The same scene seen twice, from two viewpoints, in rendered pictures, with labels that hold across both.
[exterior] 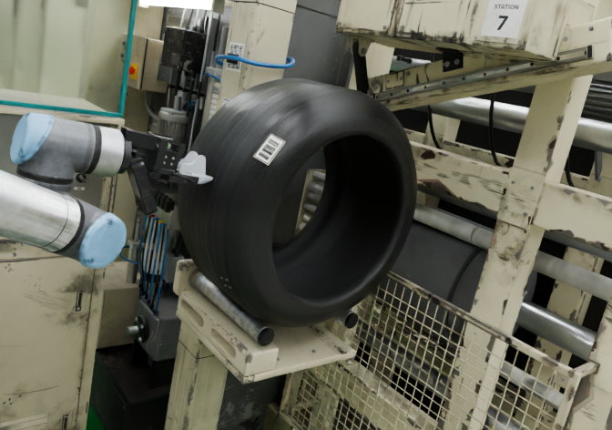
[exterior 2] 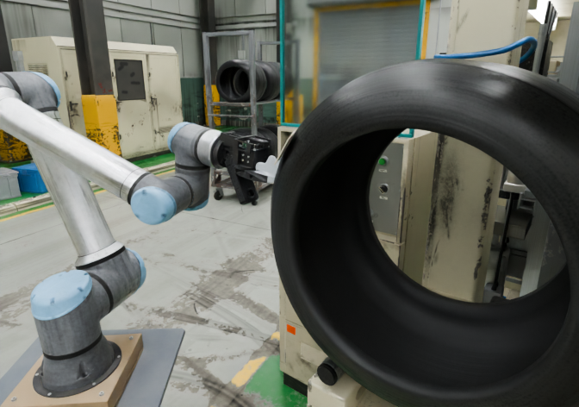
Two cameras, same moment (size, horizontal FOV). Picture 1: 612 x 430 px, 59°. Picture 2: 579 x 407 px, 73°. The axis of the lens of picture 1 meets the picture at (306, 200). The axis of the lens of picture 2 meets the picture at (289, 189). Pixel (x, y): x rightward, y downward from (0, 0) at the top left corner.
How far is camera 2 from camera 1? 1.12 m
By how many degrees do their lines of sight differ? 75
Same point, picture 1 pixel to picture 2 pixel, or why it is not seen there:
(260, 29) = (461, 12)
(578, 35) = not seen: outside the picture
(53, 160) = (177, 152)
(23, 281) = not seen: hidden behind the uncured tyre
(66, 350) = not seen: hidden behind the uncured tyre
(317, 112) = (339, 100)
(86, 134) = (193, 134)
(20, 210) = (94, 172)
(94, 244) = (135, 204)
